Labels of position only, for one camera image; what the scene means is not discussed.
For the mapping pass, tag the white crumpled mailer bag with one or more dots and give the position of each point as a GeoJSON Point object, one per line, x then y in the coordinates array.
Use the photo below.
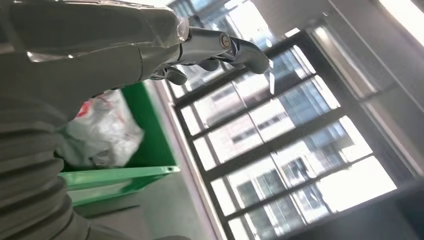
{"type": "Point", "coordinates": [106, 132]}

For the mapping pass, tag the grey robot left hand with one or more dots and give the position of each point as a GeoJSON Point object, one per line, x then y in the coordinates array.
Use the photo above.
{"type": "Point", "coordinates": [82, 43]}

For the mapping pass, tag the green plastic crate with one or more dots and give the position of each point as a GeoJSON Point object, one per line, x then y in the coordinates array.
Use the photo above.
{"type": "Point", "coordinates": [149, 132]}

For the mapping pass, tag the window with black frames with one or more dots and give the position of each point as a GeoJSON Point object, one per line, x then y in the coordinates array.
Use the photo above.
{"type": "Point", "coordinates": [281, 149]}

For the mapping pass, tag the ceiling light strip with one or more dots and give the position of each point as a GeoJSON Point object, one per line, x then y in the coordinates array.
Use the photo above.
{"type": "Point", "coordinates": [404, 16]}

